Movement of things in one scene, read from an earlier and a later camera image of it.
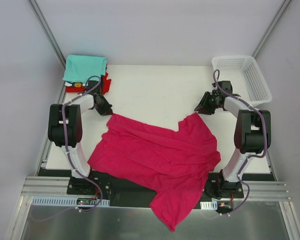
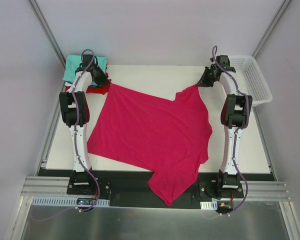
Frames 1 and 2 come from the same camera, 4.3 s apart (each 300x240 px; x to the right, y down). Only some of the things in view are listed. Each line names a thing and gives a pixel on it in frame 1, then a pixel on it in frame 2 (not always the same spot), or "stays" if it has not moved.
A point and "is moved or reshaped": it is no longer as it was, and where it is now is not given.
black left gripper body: x=103 y=106 -> x=100 y=77
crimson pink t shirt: x=174 y=159 is moved or reshaped
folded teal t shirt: x=79 y=68 stays
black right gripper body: x=207 y=101 -> x=207 y=76
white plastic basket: x=245 y=76 stays
